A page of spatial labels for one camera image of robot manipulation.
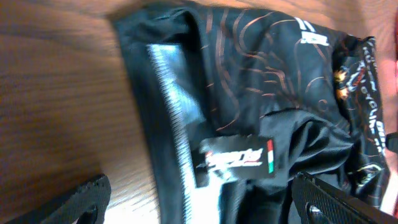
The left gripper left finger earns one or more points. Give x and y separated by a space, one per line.
84 204

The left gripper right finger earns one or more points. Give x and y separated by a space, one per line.
318 202

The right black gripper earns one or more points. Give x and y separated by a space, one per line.
392 142

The black shirt with orange lines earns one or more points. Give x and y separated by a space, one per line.
236 102

